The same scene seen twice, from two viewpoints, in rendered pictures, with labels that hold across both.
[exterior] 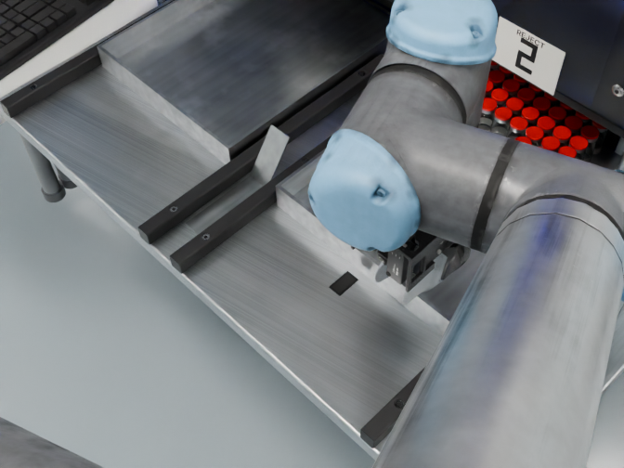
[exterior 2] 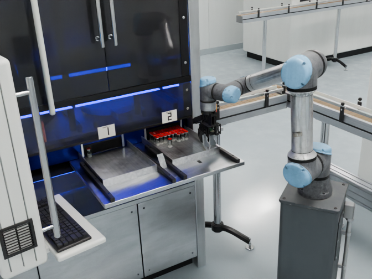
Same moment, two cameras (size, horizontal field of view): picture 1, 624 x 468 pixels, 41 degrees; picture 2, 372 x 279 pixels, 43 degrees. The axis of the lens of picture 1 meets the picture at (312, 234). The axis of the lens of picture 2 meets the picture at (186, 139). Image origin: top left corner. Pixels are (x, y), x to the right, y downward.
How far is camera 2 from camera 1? 1.91 m
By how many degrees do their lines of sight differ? 63
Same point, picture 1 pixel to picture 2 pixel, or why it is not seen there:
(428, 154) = (232, 84)
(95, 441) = not seen: outside the picture
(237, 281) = (192, 172)
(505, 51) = (165, 119)
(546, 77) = (174, 117)
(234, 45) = (111, 168)
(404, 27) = (210, 79)
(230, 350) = not seen: outside the picture
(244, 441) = not seen: outside the picture
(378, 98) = (220, 86)
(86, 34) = (66, 206)
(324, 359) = (217, 165)
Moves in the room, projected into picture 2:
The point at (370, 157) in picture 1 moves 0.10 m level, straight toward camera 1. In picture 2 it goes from (232, 86) to (255, 87)
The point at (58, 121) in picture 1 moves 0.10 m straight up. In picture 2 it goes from (122, 194) to (119, 172)
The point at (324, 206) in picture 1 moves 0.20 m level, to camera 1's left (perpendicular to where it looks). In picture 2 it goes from (233, 96) to (226, 112)
